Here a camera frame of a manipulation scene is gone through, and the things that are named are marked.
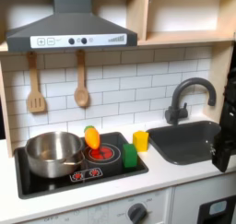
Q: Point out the black toy stove top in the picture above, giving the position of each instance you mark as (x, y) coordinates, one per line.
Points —
(123, 169)

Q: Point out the dark grey sink basin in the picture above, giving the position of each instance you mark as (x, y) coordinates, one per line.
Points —
(184, 144)

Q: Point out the slotted wooden spatula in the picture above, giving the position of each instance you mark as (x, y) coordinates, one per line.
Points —
(36, 101)

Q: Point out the green block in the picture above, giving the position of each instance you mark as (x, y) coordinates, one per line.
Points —
(129, 156)

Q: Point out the black appliance door window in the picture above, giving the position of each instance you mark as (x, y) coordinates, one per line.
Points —
(206, 217)

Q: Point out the steel pot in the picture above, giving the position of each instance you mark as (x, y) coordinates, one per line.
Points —
(52, 157)

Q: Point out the white oven control panel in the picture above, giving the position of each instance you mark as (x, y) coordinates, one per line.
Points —
(101, 210)

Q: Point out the grey range hood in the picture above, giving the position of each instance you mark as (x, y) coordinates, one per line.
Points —
(70, 25)

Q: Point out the grey oven knob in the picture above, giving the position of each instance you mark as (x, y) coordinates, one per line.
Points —
(136, 213)

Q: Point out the dark grey tap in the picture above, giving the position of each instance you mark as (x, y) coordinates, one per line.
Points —
(176, 111)

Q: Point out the yellow block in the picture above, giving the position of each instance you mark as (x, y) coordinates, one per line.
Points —
(140, 141)

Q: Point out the wooden spoon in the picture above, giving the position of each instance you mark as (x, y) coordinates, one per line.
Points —
(81, 95)

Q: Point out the orange toy carrot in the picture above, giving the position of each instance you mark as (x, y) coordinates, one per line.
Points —
(92, 138)

